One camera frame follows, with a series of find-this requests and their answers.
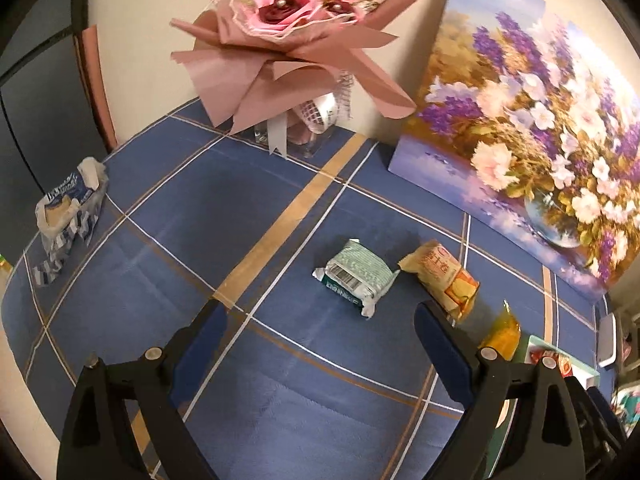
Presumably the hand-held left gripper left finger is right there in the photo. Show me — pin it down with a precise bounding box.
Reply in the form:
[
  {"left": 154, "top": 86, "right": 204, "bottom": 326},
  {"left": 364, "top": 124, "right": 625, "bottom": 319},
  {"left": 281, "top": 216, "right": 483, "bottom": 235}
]
[{"left": 56, "top": 300, "right": 228, "bottom": 480}]

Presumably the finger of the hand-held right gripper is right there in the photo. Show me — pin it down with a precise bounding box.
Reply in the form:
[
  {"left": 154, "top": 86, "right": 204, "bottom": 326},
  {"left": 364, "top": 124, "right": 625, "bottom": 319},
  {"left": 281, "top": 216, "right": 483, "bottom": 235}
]
[{"left": 567, "top": 379, "right": 628, "bottom": 480}]

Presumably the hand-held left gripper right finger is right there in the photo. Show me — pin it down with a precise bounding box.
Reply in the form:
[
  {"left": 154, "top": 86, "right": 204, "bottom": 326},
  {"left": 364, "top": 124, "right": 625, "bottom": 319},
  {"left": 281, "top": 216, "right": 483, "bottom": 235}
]
[{"left": 414, "top": 301, "right": 586, "bottom": 480}]

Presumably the white tray green rim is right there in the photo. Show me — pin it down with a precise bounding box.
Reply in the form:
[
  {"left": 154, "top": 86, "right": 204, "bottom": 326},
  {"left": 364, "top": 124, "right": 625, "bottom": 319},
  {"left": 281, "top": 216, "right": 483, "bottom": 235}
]
[{"left": 490, "top": 335, "right": 601, "bottom": 480}]

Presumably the yellow transparent snack packet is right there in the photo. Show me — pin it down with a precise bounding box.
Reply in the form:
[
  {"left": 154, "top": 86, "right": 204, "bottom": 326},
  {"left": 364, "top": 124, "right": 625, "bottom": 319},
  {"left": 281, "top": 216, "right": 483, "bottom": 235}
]
[{"left": 479, "top": 300, "right": 522, "bottom": 361}]

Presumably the yellow orange snack packet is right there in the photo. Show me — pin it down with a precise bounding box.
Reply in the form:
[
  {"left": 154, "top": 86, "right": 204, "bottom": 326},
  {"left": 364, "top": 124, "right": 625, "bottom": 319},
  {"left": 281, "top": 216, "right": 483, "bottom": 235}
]
[{"left": 398, "top": 241, "right": 481, "bottom": 322}]

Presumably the pale green snack packet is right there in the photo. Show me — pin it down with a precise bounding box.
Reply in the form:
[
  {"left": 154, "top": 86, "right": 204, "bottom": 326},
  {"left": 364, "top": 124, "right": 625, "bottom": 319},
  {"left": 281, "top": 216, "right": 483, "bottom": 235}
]
[{"left": 312, "top": 239, "right": 401, "bottom": 318}]

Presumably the teal printed packet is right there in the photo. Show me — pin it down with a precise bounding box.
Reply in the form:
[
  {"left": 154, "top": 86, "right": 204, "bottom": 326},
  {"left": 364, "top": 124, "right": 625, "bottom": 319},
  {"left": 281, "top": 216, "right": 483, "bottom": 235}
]
[{"left": 612, "top": 385, "right": 640, "bottom": 427}]

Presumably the small red snack packet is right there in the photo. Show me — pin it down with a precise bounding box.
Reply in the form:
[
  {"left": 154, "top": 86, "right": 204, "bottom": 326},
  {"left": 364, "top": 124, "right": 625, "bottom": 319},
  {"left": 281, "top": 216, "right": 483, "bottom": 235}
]
[{"left": 531, "top": 350, "right": 576, "bottom": 378}]

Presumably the white plastic object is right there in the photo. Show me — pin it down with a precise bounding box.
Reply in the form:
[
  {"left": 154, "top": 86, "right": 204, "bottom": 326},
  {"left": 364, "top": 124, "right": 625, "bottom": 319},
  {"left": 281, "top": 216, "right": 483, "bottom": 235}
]
[{"left": 597, "top": 312, "right": 624, "bottom": 368}]

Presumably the blue plaid tablecloth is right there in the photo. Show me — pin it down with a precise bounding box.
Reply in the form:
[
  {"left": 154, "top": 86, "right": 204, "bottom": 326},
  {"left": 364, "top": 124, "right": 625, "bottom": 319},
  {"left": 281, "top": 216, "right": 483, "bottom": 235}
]
[{"left": 0, "top": 97, "right": 621, "bottom": 480}]

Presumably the blue white tissue pack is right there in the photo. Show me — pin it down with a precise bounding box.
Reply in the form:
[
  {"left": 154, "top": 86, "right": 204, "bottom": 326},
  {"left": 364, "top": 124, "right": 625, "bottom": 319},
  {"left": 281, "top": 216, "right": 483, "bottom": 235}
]
[{"left": 32, "top": 156, "right": 110, "bottom": 286}]

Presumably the floral painting canvas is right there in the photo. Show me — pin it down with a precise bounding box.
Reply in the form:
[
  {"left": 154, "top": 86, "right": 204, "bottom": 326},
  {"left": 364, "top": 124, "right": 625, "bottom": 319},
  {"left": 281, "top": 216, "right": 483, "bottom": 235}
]
[{"left": 389, "top": 0, "right": 640, "bottom": 301}]

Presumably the dark cabinet door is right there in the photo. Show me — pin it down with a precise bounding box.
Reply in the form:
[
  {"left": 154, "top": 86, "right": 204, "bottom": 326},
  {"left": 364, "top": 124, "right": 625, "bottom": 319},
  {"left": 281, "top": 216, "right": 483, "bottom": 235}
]
[{"left": 0, "top": 10, "right": 116, "bottom": 211}]

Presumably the pink wrapped flower bouquet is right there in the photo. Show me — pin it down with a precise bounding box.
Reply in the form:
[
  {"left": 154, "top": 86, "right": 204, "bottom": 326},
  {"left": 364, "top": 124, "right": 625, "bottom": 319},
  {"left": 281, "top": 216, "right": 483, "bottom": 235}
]
[{"left": 170, "top": 0, "right": 436, "bottom": 158}]

